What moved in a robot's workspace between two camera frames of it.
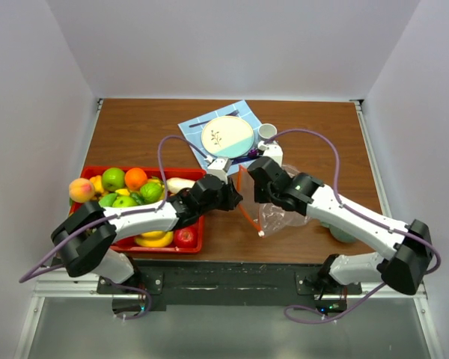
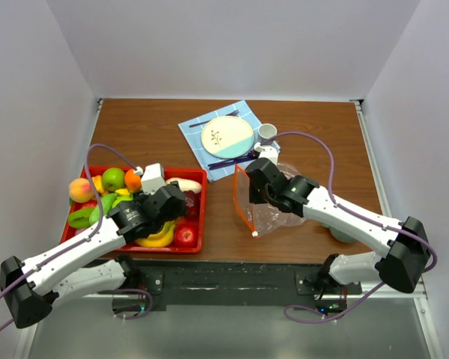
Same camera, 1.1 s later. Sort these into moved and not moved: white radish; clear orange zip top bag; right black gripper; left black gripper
Moved: left black gripper
Not moved: right black gripper; white radish; clear orange zip top bag
